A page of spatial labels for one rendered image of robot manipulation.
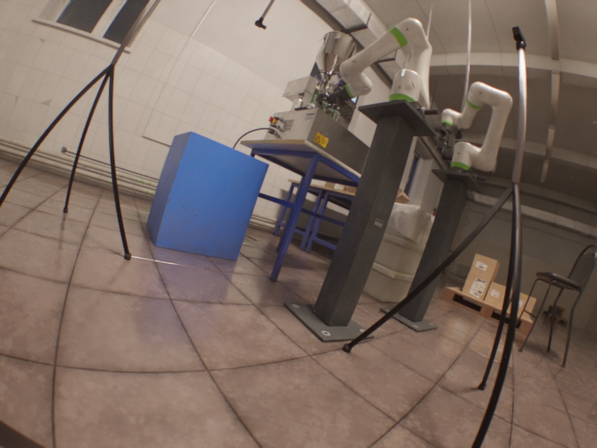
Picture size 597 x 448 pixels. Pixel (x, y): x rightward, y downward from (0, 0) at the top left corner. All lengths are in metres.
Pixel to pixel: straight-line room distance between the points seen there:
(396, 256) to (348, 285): 0.84
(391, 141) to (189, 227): 1.04
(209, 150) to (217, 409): 1.15
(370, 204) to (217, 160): 0.80
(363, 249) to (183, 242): 0.90
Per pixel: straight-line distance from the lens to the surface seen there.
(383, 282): 1.82
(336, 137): 1.68
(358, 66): 1.45
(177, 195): 1.33
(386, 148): 1.04
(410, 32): 1.48
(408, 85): 1.18
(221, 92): 3.07
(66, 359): 0.58
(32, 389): 0.53
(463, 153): 1.71
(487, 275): 3.36
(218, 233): 1.44
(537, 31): 5.33
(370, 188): 1.01
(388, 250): 1.83
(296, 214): 1.34
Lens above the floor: 0.40
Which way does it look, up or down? 3 degrees down
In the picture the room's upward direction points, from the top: 19 degrees clockwise
